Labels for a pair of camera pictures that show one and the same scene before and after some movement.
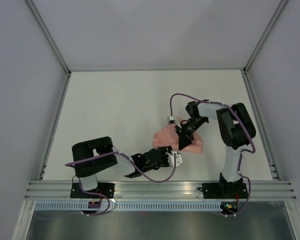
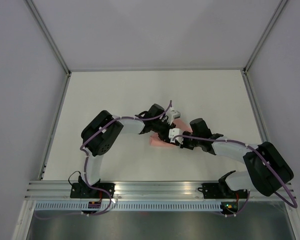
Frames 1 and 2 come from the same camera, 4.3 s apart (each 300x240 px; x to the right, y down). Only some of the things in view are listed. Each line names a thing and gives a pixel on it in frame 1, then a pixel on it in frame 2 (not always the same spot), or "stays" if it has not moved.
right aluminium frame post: (282, 4) stays
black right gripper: (185, 138) -> (184, 145)
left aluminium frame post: (34, 11) stays
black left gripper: (164, 149) -> (165, 136)
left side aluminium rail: (55, 124) stays
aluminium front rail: (161, 190) stays
